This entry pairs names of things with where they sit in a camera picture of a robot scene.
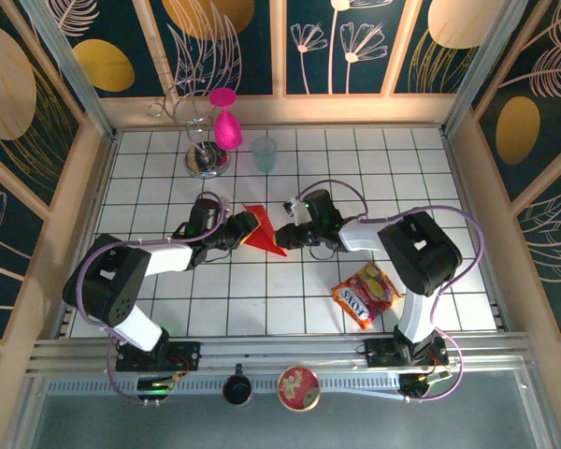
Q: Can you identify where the chrome wire glass stand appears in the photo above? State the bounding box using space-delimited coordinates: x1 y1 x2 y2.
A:
148 77 231 180

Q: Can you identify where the orange candy bag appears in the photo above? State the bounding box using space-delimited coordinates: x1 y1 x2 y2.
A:
331 260 405 331

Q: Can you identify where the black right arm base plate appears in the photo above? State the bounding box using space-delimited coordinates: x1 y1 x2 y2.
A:
363 337 450 369

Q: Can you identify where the aluminium rail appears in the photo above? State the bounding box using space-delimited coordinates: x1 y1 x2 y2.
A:
27 330 537 375

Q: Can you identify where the black mug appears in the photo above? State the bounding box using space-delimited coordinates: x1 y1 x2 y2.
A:
222 362 254 407

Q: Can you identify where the perforated metal strip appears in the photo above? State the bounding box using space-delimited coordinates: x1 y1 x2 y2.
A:
46 376 403 398

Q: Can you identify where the translucent plastic cup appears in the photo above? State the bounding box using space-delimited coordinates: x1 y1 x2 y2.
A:
251 137 279 174

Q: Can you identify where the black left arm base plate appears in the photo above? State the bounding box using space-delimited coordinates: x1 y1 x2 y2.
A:
115 340 202 373

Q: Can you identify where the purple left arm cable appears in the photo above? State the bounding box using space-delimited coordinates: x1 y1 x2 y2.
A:
77 190 230 406

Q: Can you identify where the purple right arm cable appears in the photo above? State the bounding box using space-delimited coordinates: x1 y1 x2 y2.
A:
295 180 487 404

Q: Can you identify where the red square paper sheet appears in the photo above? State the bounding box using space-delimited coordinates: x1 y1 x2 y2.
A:
239 201 289 259

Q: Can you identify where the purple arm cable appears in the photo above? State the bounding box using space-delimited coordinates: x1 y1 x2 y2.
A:
295 180 487 404
77 190 230 406

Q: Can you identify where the aluminium frame post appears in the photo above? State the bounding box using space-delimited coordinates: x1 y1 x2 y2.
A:
441 0 530 137
21 0 119 141

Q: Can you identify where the pink wine glass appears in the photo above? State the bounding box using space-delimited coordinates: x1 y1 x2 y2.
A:
209 87 243 151

